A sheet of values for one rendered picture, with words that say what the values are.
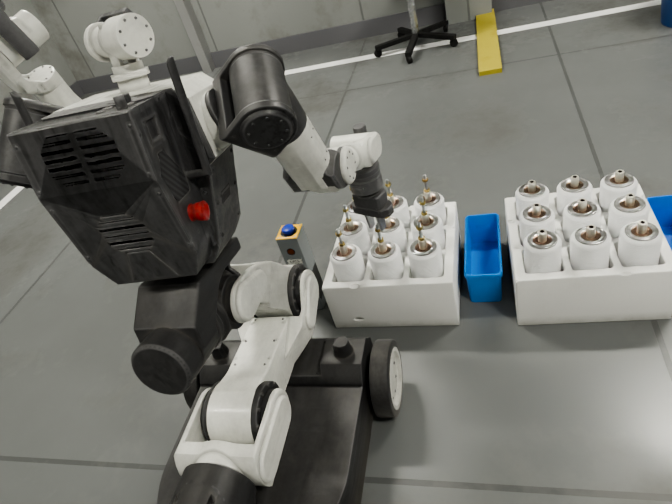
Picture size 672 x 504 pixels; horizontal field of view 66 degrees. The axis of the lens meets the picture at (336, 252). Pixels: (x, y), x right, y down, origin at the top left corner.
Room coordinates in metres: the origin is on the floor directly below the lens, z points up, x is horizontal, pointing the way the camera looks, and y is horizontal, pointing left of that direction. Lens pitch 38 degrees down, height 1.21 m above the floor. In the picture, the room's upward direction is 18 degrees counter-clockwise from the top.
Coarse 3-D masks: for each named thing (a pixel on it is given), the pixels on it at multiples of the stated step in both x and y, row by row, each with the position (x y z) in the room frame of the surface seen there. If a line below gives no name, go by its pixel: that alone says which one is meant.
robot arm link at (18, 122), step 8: (8, 112) 0.96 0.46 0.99; (16, 112) 0.95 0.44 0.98; (8, 120) 0.95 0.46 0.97; (16, 120) 0.94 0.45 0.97; (8, 128) 0.94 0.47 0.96; (16, 128) 0.94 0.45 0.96; (0, 136) 0.95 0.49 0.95; (0, 144) 0.94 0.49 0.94; (8, 144) 0.92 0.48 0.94; (0, 152) 0.92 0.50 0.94; (8, 152) 0.92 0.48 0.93; (0, 160) 0.92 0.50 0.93; (8, 160) 0.91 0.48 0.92; (16, 160) 0.91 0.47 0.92; (0, 168) 0.91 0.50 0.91; (8, 168) 0.90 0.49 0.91; (16, 168) 0.90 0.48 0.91
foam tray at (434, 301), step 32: (448, 224) 1.30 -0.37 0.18; (448, 256) 1.15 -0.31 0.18; (352, 288) 1.16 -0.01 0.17; (384, 288) 1.12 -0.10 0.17; (416, 288) 1.08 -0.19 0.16; (448, 288) 1.05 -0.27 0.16; (352, 320) 1.17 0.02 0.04; (384, 320) 1.13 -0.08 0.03; (416, 320) 1.09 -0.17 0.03; (448, 320) 1.05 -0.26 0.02
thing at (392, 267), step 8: (368, 256) 1.19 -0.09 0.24; (392, 256) 1.15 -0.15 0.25; (400, 256) 1.17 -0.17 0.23; (376, 264) 1.15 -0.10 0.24; (384, 264) 1.14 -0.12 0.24; (392, 264) 1.14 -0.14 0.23; (400, 264) 1.16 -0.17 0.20; (376, 272) 1.16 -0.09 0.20; (384, 272) 1.14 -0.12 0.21; (392, 272) 1.14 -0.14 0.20; (400, 272) 1.15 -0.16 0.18
